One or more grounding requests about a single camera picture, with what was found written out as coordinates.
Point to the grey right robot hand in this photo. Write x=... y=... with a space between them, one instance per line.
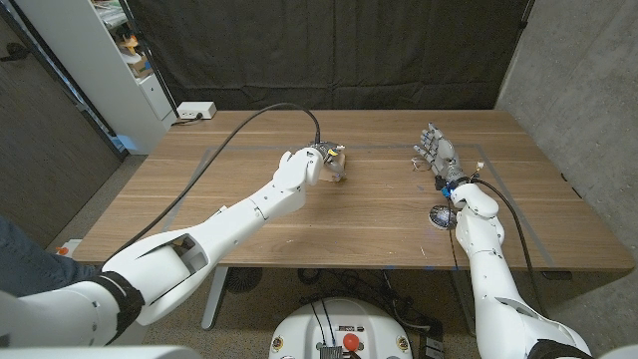
x=445 y=154

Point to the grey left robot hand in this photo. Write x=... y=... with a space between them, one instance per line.
x=326 y=152

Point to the pink square jewelry box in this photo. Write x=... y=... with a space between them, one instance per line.
x=328 y=175

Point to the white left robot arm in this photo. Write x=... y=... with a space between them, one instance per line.
x=224 y=224

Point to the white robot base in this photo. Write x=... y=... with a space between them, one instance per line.
x=299 y=324

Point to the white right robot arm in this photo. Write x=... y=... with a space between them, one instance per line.
x=486 y=279

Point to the cardboard box on shelf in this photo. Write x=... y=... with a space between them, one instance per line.
x=141 y=67

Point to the white box with orange knob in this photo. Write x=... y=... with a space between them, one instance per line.
x=67 y=248

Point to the black curtain backdrop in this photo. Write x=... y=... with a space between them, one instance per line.
x=324 y=50

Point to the white power strip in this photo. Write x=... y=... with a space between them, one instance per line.
x=197 y=109

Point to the grey table leg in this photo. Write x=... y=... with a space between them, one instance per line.
x=214 y=299
x=461 y=294

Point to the black round fan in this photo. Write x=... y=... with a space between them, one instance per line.
x=243 y=279

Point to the black curtain stand pole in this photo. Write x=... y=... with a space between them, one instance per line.
x=526 y=12
x=149 y=60

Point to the red emergency stop button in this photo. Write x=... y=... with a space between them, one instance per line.
x=351 y=341

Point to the yellow toy figure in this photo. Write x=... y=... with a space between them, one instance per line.
x=128 y=44

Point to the white shelf cabinet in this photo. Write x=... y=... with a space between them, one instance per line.
x=99 y=75

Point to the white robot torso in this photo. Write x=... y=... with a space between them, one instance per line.
x=99 y=353

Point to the person in blue jeans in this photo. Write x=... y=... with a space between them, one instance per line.
x=30 y=264

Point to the clear frame glasses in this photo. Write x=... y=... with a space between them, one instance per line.
x=418 y=164

